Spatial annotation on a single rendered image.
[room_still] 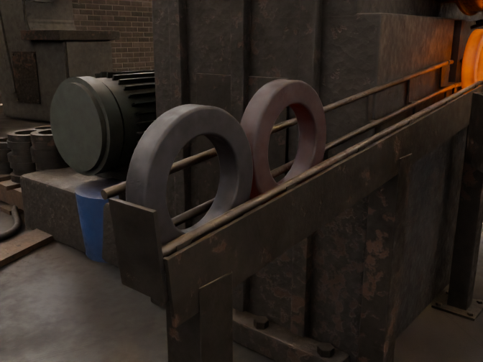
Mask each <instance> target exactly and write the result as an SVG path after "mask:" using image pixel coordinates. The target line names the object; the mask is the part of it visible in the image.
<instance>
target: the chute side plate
mask: <svg viewBox="0 0 483 362"><path fill-rule="evenodd" d="M473 93H483V85H480V86H478V87H476V88H474V89H472V90H471V91H469V92H467V93H465V94H464V95H462V96H459V97H458V98H456V99H454V100H452V101H451V102H449V103H447V104H445V105H443V106H442V107H440V108H437V109H436V110H435V111H432V112H430V113H429V114H427V115H425V116H423V117H421V118H420V119H418V120H416V121H414V122H413V123H411V124H408V125H407V126H405V127H403V128H401V129H399V130H398V131H396V132H394V133H392V134H391V135H389V136H386V137H385V138H384V139H381V140H379V141H377V142H376V143H374V144H372V145H370V146H369V147H367V148H365V149H363V150H361V151H360V152H357V153H356V154H354V155H352V156H350V157H348V158H347V159H345V160H343V161H341V162H339V163H338V164H335V165H334V166H332V167H330V168H328V169H327V170H325V171H323V172H321V173H319V174H318V175H316V176H314V177H312V178H310V179H309V180H306V181H305V182H303V183H301V184H299V185H297V186H296V187H294V188H292V189H291V190H288V191H287V192H284V193H283V194H281V195H279V196H277V197H276V198H274V199H272V200H270V201H268V202H266V203H265V204H263V205H261V206H259V207H258V208H255V209H254V210H252V211H250V212H248V213H246V214H245V215H243V216H241V217H239V218H237V219H236V220H234V221H232V222H230V223H228V224H226V225H225V226H223V227H221V228H219V229H217V230H215V231H214V232H212V233H210V234H208V235H207V236H204V237H203V238H201V239H199V240H197V241H195V242H193V243H192V244H190V245H189V246H186V247H185V248H183V249H181V250H179V251H177V252H175V253H174V254H171V255H170V256H168V257H166V258H164V261H165V272H166V278H167V289H168V295H169V301H170V312H171V318H172V326H173V327H174V328H176V327H178V326H179V325H181V324H182V323H184V322H185V321H186V320H188V319H189V318H191V317H192V316H194V315H195V314H197V313H198V312H199V307H198V289H199V288H200V287H202V286H203V285H205V284H208V283H209V282H212V281H213V280H215V279H218V278H219V277H222V276H223V275H225V274H227V273H229V272H232V273H233V288H234V287H235V286H237V285H238V284H240V283H242V282H243V281H244V280H245V279H247V278H249V277H250V276H251V275H253V274H254V273H256V272H258V271H259V270H260V269H261V268H263V267H264V266H266V265H268V264H269V263H270V262H271V261H273V260H275V259H276V258H277V257H279V256H280V255H282V254H283V253H285V252H286V251H287V250H289V249H291V248H292V247H294V245H296V244H297V243H299V242H301V241H302V240H303V239H304V238H306V237H308V236H309V235H311V234H312V233H313V232H315V231H317V230H318V229H319V228H321V227H322V226H324V225H325V224H327V223H328V222H329V221H331V220H332V219H334V218H335V217H336V216H338V215H339V214H341V213H343V212H344V211H345V210H347V209H348V208H350V207H351V206H352V205H354V204H355V203H357V202H358V201H360V200H361V199H362V198H364V197H366V196H367V195H368V194H370V193H371V192H373V191H374V190H376V189H377V188H378V187H380V186H381V185H383V184H384V183H386V182H387V181H388V180H390V179H392V178H393V177H394V176H395V175H397V174H398V172H399V163H400V158H401V157H404V156H406V155H409V154H412V162H411V164H413V163H414V162H416V161H418V160H419V159H420V158H421V157H423V156H425V155H426V154H427V153H429V152H430V151H432V150H433V149H435V148H436V147H437V146H439V145H440V144H442V143H444V142H445V141H446V140H447V139H449V138H451V137H452V136H453V135H454V134H456V133H458V132H459V131H461V130H462V129H463V128H465V127H466V126H468V125H469V119H470V113H471V106H472V94H473Z"/></svg>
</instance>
